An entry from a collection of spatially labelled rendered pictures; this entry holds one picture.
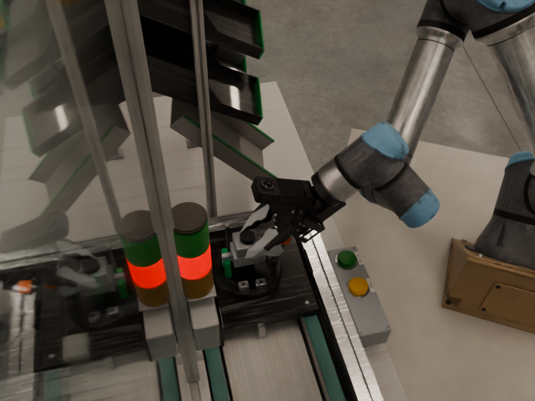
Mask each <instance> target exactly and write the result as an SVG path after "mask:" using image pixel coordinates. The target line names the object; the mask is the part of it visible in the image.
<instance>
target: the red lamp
mask: <svg viewBox="0 0 535 401"><path fill-rule="evenodd" d="M178 264H179V269H180V274H181V276H182V277H183V278H187V279H199V278H202V277H204V276H205V275H207V274H208V273H209V271H210V269H211V266H212V258H211V249H210V243H209V248H208V250H207V251H206V252H205V253H204V254H203V255H200V256H198V257H196V258H192V259H186V258H182V257H181V256H178Z"/></svg>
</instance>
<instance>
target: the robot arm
mask: <svg viewBox="0 0 535 401"><path fill-rule="evenodd" d="M470 30H471V33H472V35H473V37H474V39H475V40H476V41H480V42H482V43H485V44H486V45H487V47H488V49H489V50H490V54H491V56H492V58H493V60H494V63H495V66H496V68H497V70H498V73H499V75H500V77H501V79H502V82H503V84H504V87H505V89H506V92H507V94H508V96H509V98H510V102H511V103H512V106H513V108H514V111H515V113H516V116H517V119H518V121H519V123H520V125H521V128H522V130H523V132H524V135H525V137H526V140H527V142H528V144H529V147H530V149H531V151H522V152H517V153H515V154H513V155H511V157H510V159H509V161H508V164H507V166H506V167H505V171H504V172H505V174H504V177H503V180H502V185H501V188H500V190H499V194H498V199H497V201H496V205H495V207H494V212H493V215H492V217H491V219H490V221H489V223H488V224H487V226H486V227H485V228H484V229H483V231H482V233H481V234H480V236H479V237H478V238H477V239H476V242H475V245H474V248H475V249H476V250H479V251H481V252H484V253H487V254H488V255H492V256H495V257H498V258H500V259H505V260H509V261H511V262H514V263H520V264H523V265H526V266H530V267H535V0H427V2H426V4H425V7H424V10H423V12H422V14H421V16H420V20H419V22H418V25H417V27H416V35H417V37H418V39H417V42H416V45H415V48H414V49H413V52H412V55H411V58H410V60H409V62H408V66H407V68H406V70H405V73H404V76H403V79H402V81H401V83H400V86H399V89H398V91H397V94H396V97H395V99H394V102H393V104H392V107H391V110H390V112H389V116H388V118H387V120H386V122H380V123H378V124H377V125H375V126H373V127H371V128H370V129H369V130H367V131H366V132H364V133H362V134H361V136H360V137H359V138H357V139H356V140H355V141H354V142H352V143H351V144H350V145H348V146H347V147H346V148H345V149H344V150H343V151H341V152H340V153H339V154H337V155H336V156H335V157H334V158H332V159H331V160H330V161H328V162H327V163H326V164H325V165H324V166H322V167H321V168H320V169H319V170H318V171H317V172H316V173H315V174H313V175H312V176H311V181H312V184H313V186H311V184H310V181H304V180H295V179H285V178H275V177H255V179H254V181H253V182H252V185H251V188H252V194H253V196H254V200H255V202H256V203H261V204H260V205H259V206H258V207H257V208H256V209H255V210H254V211H253V214H251V216H250V217H249V218H248V220H247V222H246V223H245V225H244V226H243V228H242V230H241V232H242V231H244V230H250V229H254V228H262V229H267V231H266V232H265V233H264V236H263V237H262V238H261V239H260V240H258V241H256V242H255V244H254V245H253V246H252V247H250V248H249V249H248V250H247V253H246V255H245V258H246V259H254V258H257V257H259V256H261V255H269V256H279V255H281V254H282V252H283V249H282V247H281V243H284V242H286V241H287V240H288V239H289V238H290V236H291V235H292V236H294V237H299V236H300V237H299V238H298V240H299V241H301V242H303V243H307V242H308V241H309V240H311V239H313V238H314V237H315V236H316V235H317V234H319V233H320V232H322V231H323V230H325V227H324V224H323V221H324V220H326V219H328V218H329V217H330V216H332V215H333V214H335V213H336V212H337V211H338V210H340V209H341V208H343V207H344V206H345V205H346V200H347V199H349V198H350V197H351V196H352V195H354V194H355V193H356V192H358V191H359V193H360V194H361V195H362V196H363V197H364V198H365V199H366V200H367V201H369V202H370V203H373V204H378V205H380V206H381V207H383V208H386V209H388V210H390V211H393V212H394V213H395V214H396V215H397V216H398V217H399V220H402V221H403V222H404V223H405V224H406V225H407V226H408V227H409V228H418V227H421V226H423V225H425V224H426V223H427V222H429V221H430V220H431V219H432V218H433V217H434V216H435V214H436V213H437V212H438V211H439V206H440V203H439V200H438V198H437V197H436V196H435V194H434V193H433V192H432V189H431V188H428V186H427V185H426V184H425V183H424V182H423V180H422V179H421V178H420V177H419V176H418V175H417V174H416V172H415V171H414V170H413V169H412V168H411V166H410V164H411V161H412V158H413V155H414V153H415V151H416V147H417V146H418V143H419V140H420V137H421V135H422V133H423V131H424V128H425V125H426V122H427V120H428V117H429V115H430V113H431V110H432V107H433V104H434V102H435V99H436V96H437V95H438V92H439V89H440V86H441V84H442V82H443V78H444V77H445V74H446V71H447V68H448V66H449V64H450V62H451V58H452V56H453V53H454V51H455V50H456V49H457V48H459V47H461V46H462V45H463V42H464V40H465V38H466V35H467V34H468V32H469V31H470ZM273 220H275V223H274V222H273ZM320 224H321V225H320ZM275 226H276V227H278V228H277V229H276V230H275V229H272V228H273V227H275ZM309 229H310V230H309ZM308 230H309V231H308ZM313 230H315V231H317V232H316V233H315V234H313V235H312V236H311V237H310V238H309V239H308V238H306V237H304V236H307V235H308V234H309V233H310V232H312V231H313ZM301 235H302V236H301Z"/></svg>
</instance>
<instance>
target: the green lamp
mask: <svg viewBox="0 0 535 401"><path fill-rule="evenodd" d="M174 241H175V246H176V251H177V255H179V256H181V257H182V258H186V259H192V258H196V257H198V256H200V255H203V254H204V253H205V252H206V251H207V250H208V248H209V243H210V241H209V224H208V220H207V223H206V225H205V226H204V227H203V228H202V229H201V230H200V231H199V232H195V233H193V234H189V235H183V234H178V233H176V232H174Z"/></svg>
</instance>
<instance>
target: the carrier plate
mask: <svg viewBox="0 0 535 401"><path fill-rule="evenodd" d="M242 228H243V226H242V227H238V228H230V229H229V238H230V243H231V242H232V234H233V233H234V232H240V231H241V230H242ZM254 229H255V230H256V235H257V237H260V238H262V237H263V236H264V233H265V232H266V231H267V229H262V228H254ZM209 241H210V249H211V258H212V267H213V282H214V286H215V290H216V294H217V301H218V305H219V308H220V312H221V318H222V322H223V334H226V333H232V332H236V331H240V330H244V329H250V328H255V327H258V324H259V323H263V322H264V323H265V325H270V324H274V323H277V322H281V321H288V320H292V319H296V318H300V317H307V316H310V315H315V314H318V312H319V307H318V303H317V301H316V298H315V296H314V292H313V290H312V287H311V284H310V280H309V278H308V276H307V272H306V269H305V267H304V264H303V260H302V258H301V255H300V253H299V249H298V246H297V243H296V241H295V237H294V236H292V235H291V241H290V243H289V244H286V245H285V246H284V248H283V252H282V254H281V255H279V258H280V261H281V266H282V270H281V277H280V280H279V284H278V285H277V287H276V288H275V289H274V290H273V291H272V292H271V293H270V294H269V295H267V296H265V297H263V298H260V299H256V300H252V301H243V300H238V299H235V298H232V297H230V296H228V295H227V294H225V293H224V292H223V291H222V290H221V289H220V287H219V286H218V285H217V282H216V280H215V276H214V262H215V259H216V257H217V255H218V253H219V252H220V251H221V249H222V248H224V247H225V246H226V235H225V230H220V231H215V232H210V233H209Z"/></svg>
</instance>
